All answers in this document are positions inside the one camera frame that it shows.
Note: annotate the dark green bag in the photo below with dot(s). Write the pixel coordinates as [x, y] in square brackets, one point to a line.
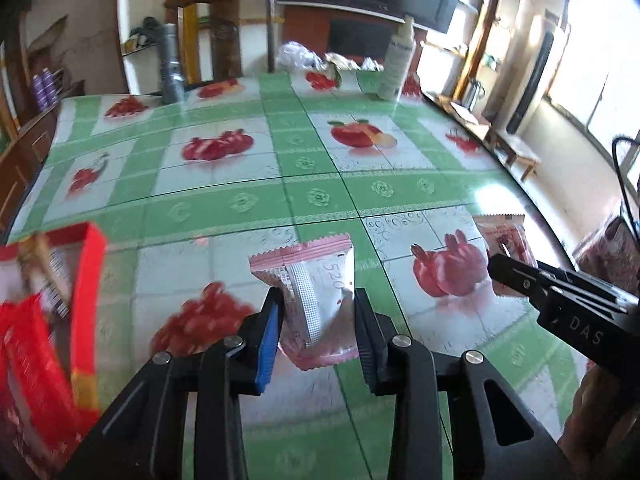
[146, 31]

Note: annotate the white pink snack packet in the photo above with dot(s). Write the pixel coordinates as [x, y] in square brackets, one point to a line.
[312, 300]

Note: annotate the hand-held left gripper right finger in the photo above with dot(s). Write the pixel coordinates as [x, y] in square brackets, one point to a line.
[369, 345]

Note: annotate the person's right forearm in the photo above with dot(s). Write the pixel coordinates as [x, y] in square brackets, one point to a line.
[595, 410]

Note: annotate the wooden stool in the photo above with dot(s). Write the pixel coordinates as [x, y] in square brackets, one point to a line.
[520, 152]

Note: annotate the wooden chair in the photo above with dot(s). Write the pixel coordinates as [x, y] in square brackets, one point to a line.
[226, 25]

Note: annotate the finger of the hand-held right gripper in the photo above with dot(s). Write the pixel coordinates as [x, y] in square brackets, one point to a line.
[517, 275]

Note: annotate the white plastic bag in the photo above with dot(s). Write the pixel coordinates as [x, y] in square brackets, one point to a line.
[296, 55]

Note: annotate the steel kettle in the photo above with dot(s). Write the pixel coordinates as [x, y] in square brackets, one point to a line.
[473, 94]

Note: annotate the low wooden cabinet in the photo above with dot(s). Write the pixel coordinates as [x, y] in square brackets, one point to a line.
[467, 117]

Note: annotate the patterned wooden armchair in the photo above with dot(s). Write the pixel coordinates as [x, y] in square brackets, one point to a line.
[607, 247]

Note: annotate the red-brown television stand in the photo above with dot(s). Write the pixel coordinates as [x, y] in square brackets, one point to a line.
[357, 35]

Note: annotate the brown gold foil snack packet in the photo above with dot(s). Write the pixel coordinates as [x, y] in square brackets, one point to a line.
[44, 270]

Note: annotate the grey metal flask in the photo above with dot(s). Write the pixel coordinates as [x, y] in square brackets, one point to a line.
[171, 67]

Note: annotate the red gift box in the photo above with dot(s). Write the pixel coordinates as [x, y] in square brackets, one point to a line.
[85, 310]

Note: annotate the long red snack packet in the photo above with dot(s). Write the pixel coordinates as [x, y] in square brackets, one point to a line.
[25, 360]

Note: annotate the wooden sideboard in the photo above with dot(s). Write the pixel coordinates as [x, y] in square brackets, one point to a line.
[20, 155]

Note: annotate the white spray bottle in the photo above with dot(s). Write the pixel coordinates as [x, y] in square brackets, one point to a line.
[398, 60]

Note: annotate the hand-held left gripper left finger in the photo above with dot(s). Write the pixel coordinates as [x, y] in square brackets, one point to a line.
[265, 340]

